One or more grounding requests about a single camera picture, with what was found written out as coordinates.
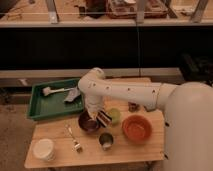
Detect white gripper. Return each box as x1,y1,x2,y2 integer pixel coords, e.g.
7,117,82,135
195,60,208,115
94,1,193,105
85,96,103,120

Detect striped black eraser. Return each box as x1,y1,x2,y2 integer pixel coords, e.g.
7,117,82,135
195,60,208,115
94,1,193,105
96,111,112,127

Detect purple bowl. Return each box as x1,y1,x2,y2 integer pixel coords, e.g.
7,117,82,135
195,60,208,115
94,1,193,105
78,111,100,133

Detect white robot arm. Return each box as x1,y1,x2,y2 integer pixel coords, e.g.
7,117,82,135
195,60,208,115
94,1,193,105
78,68,213,171

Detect orange bowl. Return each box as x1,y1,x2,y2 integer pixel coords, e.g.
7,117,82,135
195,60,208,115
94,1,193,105
122,115,152,144

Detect green cup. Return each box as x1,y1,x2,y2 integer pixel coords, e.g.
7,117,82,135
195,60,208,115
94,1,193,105
108,108,121,125

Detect small metal cup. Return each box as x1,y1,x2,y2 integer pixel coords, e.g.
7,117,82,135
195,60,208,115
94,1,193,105
99,132,114,150

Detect grey cloth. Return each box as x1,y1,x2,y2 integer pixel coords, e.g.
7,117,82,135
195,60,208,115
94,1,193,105
64,88,80,103

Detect wooden table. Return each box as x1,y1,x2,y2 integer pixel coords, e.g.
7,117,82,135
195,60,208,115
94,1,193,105
23,77,166,169

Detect brown chocolate bar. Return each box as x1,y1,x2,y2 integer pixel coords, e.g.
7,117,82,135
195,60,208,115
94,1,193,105
128,103,140,112

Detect green plastic tray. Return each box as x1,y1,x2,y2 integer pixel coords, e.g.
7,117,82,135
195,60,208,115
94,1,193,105
27,78,84,121

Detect white brush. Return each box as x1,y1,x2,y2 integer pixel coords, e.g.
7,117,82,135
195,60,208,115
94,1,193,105
42,87,69,96

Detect white stacked plates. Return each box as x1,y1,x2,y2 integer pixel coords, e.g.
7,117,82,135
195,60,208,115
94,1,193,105
33,139,55,161

